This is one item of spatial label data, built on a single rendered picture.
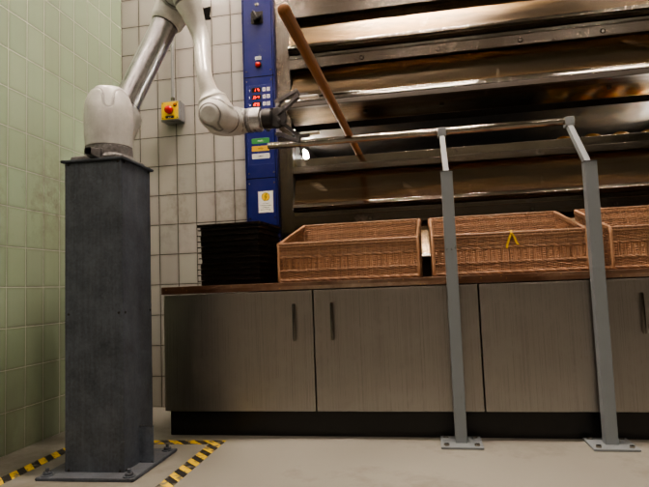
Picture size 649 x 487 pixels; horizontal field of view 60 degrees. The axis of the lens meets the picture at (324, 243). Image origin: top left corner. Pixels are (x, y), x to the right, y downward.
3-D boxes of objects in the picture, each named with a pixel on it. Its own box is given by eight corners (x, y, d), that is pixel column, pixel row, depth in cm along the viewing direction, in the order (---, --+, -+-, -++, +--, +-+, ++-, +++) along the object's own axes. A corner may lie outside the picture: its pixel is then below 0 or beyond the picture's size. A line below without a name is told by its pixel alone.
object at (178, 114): (166, 125, 284) (166, 105, 285) (185, 123, 282) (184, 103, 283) (159, 121, 277) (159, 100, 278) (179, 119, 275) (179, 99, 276)
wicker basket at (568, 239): (430, 278, 253) (427, 217, 256) (561, 272, 243) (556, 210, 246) (431, 276, 206) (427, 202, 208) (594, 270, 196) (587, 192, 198)
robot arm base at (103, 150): (61, 158, 179) (61, 141, 180) (98, 172, 201) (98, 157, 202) (114, 154, 177) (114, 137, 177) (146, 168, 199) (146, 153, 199)
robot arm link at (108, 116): (81, 141, 181) (81, 75, 183) (85, 155, 198) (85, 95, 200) (134, 144, 187) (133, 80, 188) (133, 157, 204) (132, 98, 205)
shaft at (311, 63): (289, 13, 125) (289, 0, 125) (276, 14, 125) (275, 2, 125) (367, 166, 293) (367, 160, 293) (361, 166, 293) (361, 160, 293)
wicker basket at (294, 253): (303, 283, 264) (301, 225, 266) (424, 278, 253) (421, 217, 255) (275, 282, 216) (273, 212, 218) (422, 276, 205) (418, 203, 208)
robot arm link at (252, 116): (252, 135, 214) (267, 133, 212) (244, 128, 205) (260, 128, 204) (251, 112, 214) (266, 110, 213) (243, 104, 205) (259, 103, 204)
